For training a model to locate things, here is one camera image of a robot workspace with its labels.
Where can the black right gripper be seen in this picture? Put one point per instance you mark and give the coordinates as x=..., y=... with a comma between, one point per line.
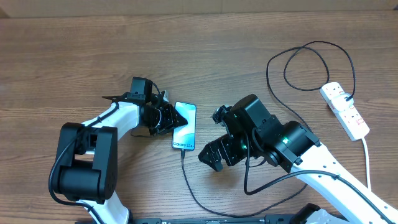
x=227, y=144

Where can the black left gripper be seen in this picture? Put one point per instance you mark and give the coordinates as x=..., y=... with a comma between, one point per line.
x=170, y=121

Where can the blue Samsung Galaxy smartphone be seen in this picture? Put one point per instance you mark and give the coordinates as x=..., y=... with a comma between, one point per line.
x=184, y=136

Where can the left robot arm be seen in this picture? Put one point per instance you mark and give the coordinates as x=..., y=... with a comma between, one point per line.
x=85, y=170

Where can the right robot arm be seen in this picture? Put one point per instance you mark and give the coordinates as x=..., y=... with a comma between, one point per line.
x=253, y=132

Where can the white charger plug adapter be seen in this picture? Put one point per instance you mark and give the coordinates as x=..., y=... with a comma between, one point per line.
x=341, y=102

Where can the white power strip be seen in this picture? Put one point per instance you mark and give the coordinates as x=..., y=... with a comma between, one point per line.
x=350, y=119

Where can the cardboard board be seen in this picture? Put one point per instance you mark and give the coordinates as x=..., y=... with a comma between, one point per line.
x=77, y=8

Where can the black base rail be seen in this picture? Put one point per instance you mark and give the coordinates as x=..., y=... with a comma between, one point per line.
x=268, y=219

